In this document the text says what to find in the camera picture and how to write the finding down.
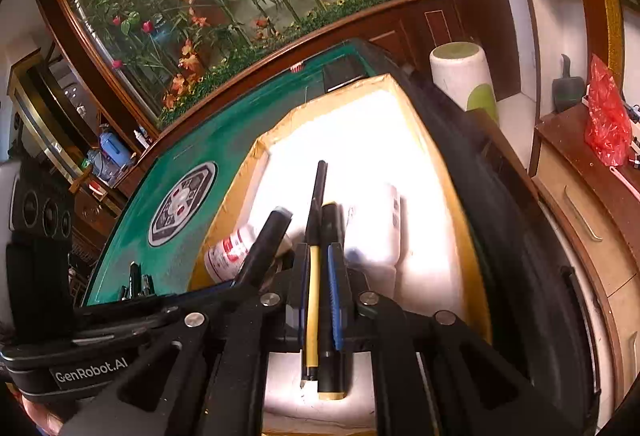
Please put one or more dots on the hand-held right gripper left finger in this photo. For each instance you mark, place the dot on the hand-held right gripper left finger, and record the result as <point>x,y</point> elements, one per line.
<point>302,306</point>

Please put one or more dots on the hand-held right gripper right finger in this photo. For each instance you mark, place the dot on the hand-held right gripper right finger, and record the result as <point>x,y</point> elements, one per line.
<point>337,306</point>

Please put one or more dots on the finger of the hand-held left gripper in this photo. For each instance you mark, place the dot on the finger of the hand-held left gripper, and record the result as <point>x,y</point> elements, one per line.
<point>265,241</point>

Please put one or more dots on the yellow pencil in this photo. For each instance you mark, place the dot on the yellow pencil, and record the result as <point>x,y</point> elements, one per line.
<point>312,316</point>

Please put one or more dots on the white box with gold tape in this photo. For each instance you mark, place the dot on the white box with gold tape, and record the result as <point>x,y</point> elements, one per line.
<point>360,141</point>

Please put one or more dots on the person's left hand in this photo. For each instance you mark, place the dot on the person's left hand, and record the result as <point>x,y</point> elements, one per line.
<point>42,416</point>

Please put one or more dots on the white bottle with red label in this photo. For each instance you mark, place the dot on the white bottle with red label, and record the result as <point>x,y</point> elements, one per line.
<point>227,256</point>

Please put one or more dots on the black pen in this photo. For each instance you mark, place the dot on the black pen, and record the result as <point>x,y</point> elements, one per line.
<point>318,196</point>

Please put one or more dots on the white remote control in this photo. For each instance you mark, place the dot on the white remote control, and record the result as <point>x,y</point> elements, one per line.
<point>375,221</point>

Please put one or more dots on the blue thermos jug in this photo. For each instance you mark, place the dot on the blue thermos jug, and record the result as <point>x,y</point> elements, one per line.
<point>112,144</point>

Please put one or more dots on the gold framed glass cabinet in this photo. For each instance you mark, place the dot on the gold framed glass cabinet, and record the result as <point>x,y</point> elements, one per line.
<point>45,116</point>

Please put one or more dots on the small white bottle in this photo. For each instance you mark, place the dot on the small white bottle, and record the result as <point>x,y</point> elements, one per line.
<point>141,139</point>

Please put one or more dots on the small red and white object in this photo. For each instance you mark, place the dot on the small red and white object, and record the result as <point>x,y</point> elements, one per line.
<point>297,65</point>

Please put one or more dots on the white and green stool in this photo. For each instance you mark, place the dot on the white and green stool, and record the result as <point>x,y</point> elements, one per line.
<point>457,76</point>

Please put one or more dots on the wooden cabinet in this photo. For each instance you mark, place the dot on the wooden cabinet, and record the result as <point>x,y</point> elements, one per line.
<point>575,186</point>

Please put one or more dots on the dark dustpan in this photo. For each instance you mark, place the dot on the dark dustpan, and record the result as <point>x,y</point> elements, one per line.
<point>567,91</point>

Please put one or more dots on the red plastic bag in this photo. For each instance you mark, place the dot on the red plastic bag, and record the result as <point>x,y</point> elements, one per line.
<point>607,121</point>

